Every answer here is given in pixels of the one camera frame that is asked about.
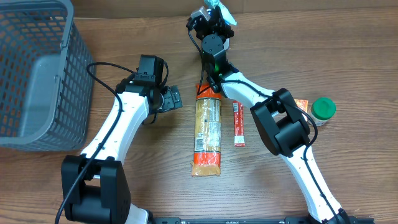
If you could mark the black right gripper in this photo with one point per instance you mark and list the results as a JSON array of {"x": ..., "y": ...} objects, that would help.
[{"x": 215, "y": 23}]

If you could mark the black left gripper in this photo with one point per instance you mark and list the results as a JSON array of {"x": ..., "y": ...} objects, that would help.
[{"x": 173, "y": 98}]

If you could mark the mint green wipes pack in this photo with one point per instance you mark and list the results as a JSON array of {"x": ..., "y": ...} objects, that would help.
[{"x": 227, "y": 16}]

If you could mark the red sachet stick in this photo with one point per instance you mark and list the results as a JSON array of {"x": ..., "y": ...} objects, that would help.
[{"x": 238, "y": 124}]

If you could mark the spaghetti pack orange ends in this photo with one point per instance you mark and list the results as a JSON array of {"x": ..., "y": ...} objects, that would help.
[{"x": 207, "y": 139}]

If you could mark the orange snack packet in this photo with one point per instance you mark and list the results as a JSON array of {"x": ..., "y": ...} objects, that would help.
[{"x": 302, "y": 104}]

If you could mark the green lid jar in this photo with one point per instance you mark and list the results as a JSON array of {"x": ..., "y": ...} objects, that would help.
[{"x": 322, "y": 110}]

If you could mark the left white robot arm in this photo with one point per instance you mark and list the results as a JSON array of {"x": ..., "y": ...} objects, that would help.
[{"x": 95, "y": 188}]

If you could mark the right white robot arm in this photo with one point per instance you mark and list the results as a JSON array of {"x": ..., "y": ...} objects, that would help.
[{"x": 282, "y": 125}]

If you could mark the dark grey plastic basket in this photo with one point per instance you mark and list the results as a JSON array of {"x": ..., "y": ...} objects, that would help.
[{"x": 45, "y": 88}]

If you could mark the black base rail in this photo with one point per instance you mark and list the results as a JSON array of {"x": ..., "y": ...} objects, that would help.
[{"x": 286, "y": 220}]

